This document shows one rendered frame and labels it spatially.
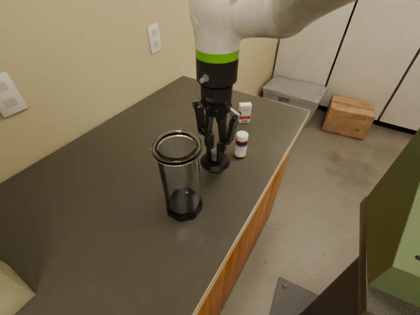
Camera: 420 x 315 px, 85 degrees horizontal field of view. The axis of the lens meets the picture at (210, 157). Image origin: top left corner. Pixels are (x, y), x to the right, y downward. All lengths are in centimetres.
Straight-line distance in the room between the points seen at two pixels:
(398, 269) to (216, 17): 56
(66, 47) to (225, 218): 75
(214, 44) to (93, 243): 53
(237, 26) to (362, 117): 229
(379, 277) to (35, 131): 103
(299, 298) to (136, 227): 116
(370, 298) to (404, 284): 7
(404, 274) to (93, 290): 61
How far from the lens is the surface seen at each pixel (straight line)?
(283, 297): 157
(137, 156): 83
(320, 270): 172
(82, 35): 99
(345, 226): 197
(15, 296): 64
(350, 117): 267
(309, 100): 258
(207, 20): 47
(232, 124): 57
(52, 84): 95
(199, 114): 61
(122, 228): 66
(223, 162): 68
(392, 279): 62
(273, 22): 49
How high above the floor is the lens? 148
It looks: 43 degrees down
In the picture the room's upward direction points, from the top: straight up
